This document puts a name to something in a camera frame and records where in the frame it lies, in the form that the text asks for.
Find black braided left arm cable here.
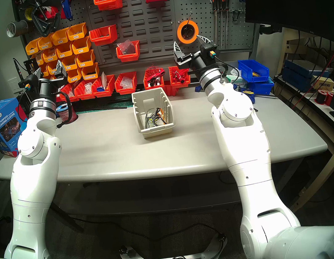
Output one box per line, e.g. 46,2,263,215
52,88,76,128

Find grey pegboard panel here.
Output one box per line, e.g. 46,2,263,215
12,0,263,87

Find small cardboard box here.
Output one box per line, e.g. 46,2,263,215
311,75,334,94

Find red thread spool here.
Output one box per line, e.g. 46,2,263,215
315,87,334,107

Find orange-red parts bin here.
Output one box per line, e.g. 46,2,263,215
94,0,124,12
56,82,77,104
115,40,142,63
142,67,166,91
162,79,179,98
113,71,139,95
88,25,119,47
168,64,192,89
90,74,117,98
72,79,96,101

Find orange tape roll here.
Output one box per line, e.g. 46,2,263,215
175,19,201,46

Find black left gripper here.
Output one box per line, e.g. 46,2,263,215
31,59,70,101

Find blue handled tool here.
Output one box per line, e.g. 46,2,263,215
60,0,75,22

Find black floor power cable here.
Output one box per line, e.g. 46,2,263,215
70,195,230,259

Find black metal clamp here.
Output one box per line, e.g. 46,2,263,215
29,0,63,38

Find blue cleaning cloths box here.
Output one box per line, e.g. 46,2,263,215
0,96,32,160

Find green cutting mat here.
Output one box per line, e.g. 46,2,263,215
74,92,135,116

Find white wall plate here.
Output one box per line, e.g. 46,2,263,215
7,77,21,94

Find blue bar clamp yellow label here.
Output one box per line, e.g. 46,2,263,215
237,85,258,107

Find red wire bundle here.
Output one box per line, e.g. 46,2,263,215
145,64,166,81

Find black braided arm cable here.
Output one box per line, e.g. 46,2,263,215
52,88,76,128
187,59,241,89

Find beige plastic storage bin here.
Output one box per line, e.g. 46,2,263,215
131,86,177,140

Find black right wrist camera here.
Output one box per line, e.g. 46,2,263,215
200,42,220,62

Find dark blue crate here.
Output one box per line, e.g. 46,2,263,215
280,53,334,95

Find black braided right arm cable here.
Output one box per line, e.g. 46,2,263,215
187,59,241,89

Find grey duct tape roll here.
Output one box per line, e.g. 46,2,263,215
5,19,30,39

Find blue plastic bin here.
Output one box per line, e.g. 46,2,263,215
243,78,276,98
237,56,271,85

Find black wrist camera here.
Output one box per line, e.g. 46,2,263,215
200,42,220,62
21,75,40,92

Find red spool blue label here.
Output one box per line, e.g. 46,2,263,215
55,102,79,125

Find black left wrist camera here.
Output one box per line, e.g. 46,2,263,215
21,75,40,92

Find dark plastic parts bag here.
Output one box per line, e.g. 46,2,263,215
117,39,136,56

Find black metal stand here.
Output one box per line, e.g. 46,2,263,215
13,54,44,100

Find green white wipes box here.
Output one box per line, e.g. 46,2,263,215
226,68,247,90

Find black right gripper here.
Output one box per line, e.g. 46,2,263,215
171,33,218,75

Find red tape roll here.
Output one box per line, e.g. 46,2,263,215
41,5,60,21

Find safety glasses yellow temples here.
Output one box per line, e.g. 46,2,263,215
143,108,163,129

